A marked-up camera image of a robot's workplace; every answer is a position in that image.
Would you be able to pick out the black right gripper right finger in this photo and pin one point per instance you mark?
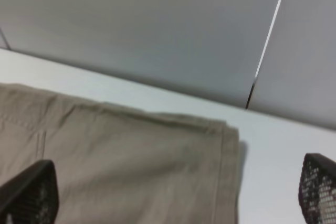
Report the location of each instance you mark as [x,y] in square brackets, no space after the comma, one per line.
[316,193]

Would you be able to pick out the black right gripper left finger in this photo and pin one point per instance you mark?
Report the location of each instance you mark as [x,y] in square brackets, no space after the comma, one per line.
[32,195]

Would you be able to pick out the khaki shorts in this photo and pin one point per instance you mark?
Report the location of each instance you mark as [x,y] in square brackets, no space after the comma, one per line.
[122,165]

